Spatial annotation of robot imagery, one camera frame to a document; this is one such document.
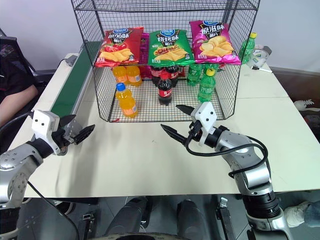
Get white marker pen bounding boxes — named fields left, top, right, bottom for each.
left=251, top=65, right=273, bottom=74

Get cola bottle red cap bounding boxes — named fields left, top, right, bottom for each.
left=157, top=72, right=174, bottom=107

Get green potato chips bag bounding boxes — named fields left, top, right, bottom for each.
left=147, top=28, right=196, bottom=67

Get green soda bottle yellow cap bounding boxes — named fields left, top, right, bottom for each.
left=238, top=32, right=259, bottom=65
left=197, top=68, right=217, bottom=104

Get small magenta snack bag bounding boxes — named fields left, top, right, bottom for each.
left=139, top=32, right=154, bottom=79

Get black mesh office chair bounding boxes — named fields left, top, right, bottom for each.
left=0, top=27, right=55, bottom=89

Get red potato chips bag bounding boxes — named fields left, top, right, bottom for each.
left=94, top=26, right=145, bottom=69

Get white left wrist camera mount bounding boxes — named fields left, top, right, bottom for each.
left=31, top=109, right=61, bottom=155

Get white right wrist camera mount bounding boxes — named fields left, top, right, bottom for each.
left=190, top=101, right=218, bottom=147

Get person's black shirt torso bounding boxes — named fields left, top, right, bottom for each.
left=0, top=66, right=35, bottom=101

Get dark rounded shape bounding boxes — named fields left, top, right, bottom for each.
left=176, top=198, right=214, bottom=240
left=110, top=196, right=151, bottom=236

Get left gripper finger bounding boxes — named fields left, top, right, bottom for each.
left=73, top=124, right=96, bottom=146
left=59, top=114, right=77, bottom=128

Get black wire mesh shelf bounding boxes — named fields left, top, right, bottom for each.
left=70, top=0, right=261, bottom=123

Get green conveyor belt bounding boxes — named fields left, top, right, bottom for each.
left=48, top=39, right=102, bottom=117

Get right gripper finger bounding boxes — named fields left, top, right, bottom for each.
left=175, top=103, right=196, bottom=117
left=160, top=123, right=188, bottom=148

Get white sneaker with jeans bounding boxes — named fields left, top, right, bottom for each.
left=284, top=199, right=320, bottom=228

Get thin black cable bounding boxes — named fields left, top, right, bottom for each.
left=25, top=180, right=80, bottom=240

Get white laced sneaker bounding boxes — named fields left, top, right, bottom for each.
left=293, top=98, right=320, bottom=112

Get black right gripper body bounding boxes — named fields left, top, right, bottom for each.
left=186, top=119, right=206, bottom=149

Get large magenta potato chips bag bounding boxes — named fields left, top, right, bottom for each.
left=189, top=19, right=242, bottom=66

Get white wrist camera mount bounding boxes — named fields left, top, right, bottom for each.
left=190, top=101, right=218, bottom=147
left=31, top=109, right=61, bottom=155

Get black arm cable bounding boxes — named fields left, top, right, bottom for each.
left=185, top=121, right=269, bottom=179
left=0, top=111, right=36, bottom=133

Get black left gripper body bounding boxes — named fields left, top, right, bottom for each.
left=51, top=119, right=81, bottom=156

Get black table leg bracket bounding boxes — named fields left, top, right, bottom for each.
left=79, top=211, right=95, bottom=240
left=216, top=196, right=235, bottom=240

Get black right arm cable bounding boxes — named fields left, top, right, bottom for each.
left=185, top=121, right=269, bottom=179

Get orange soda bottle blue cap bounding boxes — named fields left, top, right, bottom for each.
left=115, top=82, right=139, bottom=119

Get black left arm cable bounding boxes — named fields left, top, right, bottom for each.
left=0, top=111, right=36, bottom=133

